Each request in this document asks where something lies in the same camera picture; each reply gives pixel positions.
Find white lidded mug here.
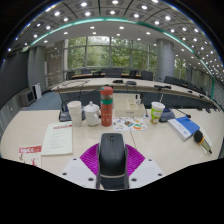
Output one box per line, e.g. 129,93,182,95
83,100,101,127

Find blue and white book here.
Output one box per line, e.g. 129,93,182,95
167,115,201,141

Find red white magazine with fan picture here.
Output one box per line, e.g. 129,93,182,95
18,144,43,168

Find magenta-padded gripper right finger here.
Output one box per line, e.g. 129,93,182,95
125,143,165,190

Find ceiling lights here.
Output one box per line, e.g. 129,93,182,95
6,0,224,84

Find dark office chairs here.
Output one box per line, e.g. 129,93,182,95
66,68,214,98

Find black yellow handheld microphone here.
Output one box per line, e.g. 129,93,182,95
193,129,213,155

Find colourful sticker sheet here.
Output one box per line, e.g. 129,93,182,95
112,116,148,132

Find white booklet with red title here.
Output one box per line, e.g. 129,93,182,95
41,121,74,157

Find black computer mouse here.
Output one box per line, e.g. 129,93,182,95
98,132,128,191

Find beige desk organiser tray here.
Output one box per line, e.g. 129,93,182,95
113,97,147,118

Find red bottle with green band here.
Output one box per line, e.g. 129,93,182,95
99,85,115,128

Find long curved conference table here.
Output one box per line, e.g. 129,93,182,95
50,77,224,113

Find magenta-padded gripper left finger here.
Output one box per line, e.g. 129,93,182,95
60,143,101,190

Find stack of white paper cups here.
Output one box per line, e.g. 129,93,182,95
66,100,83,128

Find green printed paper cup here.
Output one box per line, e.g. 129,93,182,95
149,101,166,125

